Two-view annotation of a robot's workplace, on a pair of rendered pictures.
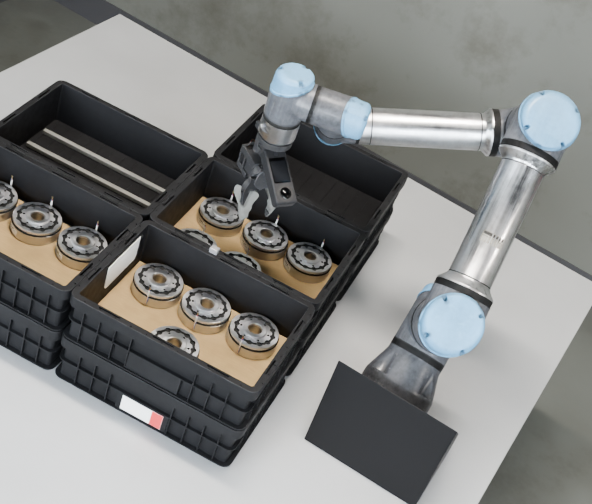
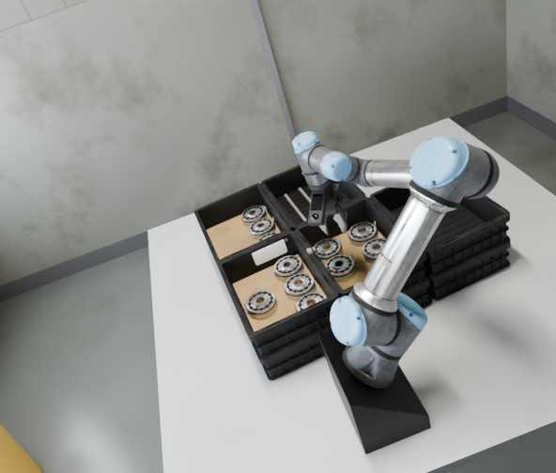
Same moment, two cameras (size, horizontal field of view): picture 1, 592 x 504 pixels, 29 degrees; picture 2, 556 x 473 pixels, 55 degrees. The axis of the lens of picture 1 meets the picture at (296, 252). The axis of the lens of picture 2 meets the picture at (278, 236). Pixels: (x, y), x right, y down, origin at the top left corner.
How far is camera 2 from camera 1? 1.73 m
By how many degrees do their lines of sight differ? 55
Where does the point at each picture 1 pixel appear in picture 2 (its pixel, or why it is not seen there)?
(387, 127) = (379, 173)
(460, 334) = (346, 328)
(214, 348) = (289, 309)
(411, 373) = (359, 353)
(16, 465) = (187, 345)
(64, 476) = (199, 358)
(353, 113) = (326, 162)
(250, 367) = not seen: hidden behind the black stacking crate
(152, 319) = (273, 286)
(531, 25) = not seen: outside the picture
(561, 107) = (440, 149)
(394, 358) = not seen: hidden behind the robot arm
